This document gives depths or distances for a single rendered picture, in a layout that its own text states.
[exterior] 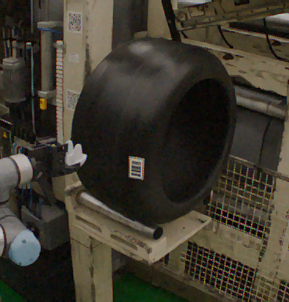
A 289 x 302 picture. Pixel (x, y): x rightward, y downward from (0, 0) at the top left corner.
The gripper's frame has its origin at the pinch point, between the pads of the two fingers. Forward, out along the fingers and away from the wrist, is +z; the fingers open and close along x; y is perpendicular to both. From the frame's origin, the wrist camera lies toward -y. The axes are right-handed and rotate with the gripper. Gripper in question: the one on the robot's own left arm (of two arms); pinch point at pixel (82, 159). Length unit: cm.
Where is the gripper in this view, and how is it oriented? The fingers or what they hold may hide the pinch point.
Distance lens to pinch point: 130.5
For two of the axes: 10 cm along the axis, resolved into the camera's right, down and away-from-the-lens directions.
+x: -7.7, -2.9, 5.7
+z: 6.3, -2.0, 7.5
